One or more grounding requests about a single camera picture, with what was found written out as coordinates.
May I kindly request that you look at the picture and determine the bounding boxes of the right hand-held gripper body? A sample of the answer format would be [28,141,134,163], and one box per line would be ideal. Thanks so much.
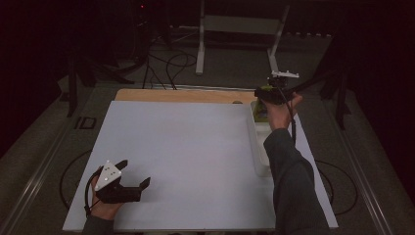
[254,70,300,106]

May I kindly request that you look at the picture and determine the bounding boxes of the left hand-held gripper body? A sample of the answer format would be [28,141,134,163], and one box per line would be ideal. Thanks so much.
[94,160,143,204]

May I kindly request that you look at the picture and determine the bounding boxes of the green cartoon phone case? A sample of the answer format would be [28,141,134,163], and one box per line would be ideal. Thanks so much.
[254,84,273,124]

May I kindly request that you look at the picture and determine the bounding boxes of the white plastic bin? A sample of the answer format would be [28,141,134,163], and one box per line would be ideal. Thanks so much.
[247,100,278,178]

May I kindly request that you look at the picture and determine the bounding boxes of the person's right hand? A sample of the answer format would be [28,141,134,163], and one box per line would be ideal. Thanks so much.
[260,92,303,131]

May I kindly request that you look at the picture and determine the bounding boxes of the person's left hand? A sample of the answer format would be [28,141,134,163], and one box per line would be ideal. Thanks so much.
[90,175,124,221]

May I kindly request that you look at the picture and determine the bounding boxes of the white table mat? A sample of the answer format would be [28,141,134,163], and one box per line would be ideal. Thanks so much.
[62,100,339,232]

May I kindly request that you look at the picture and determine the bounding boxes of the black tripod stand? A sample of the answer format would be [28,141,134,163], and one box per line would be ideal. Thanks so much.
[67,53,135,118]
[283,32,352,131]

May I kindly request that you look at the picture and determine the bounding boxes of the white metal stand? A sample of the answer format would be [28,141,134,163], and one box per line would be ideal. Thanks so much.
[195,0,291,81]

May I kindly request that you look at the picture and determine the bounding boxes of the left hand-held gripper cable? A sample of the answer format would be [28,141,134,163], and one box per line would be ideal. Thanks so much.
[83,165,106,217]

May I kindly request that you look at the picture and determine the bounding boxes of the hand-held gripper cable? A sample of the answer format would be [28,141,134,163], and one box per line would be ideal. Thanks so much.
[83,165,106,217]
[279,85,298,145]

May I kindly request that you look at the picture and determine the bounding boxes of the right hand-held gripper cable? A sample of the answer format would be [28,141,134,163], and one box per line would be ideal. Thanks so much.
[279,85,298,145]

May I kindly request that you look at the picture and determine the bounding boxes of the black cable loop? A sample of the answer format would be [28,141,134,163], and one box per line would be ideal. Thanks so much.
[314,160,359,217]
[59,149,94,212]

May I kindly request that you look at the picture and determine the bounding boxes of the metal floor rail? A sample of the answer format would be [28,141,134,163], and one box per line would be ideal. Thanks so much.
[321,97,394,235]
[0,125,77,235]

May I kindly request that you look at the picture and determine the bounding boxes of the black floor cables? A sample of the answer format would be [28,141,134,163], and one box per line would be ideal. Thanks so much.
[141,35,199,91]

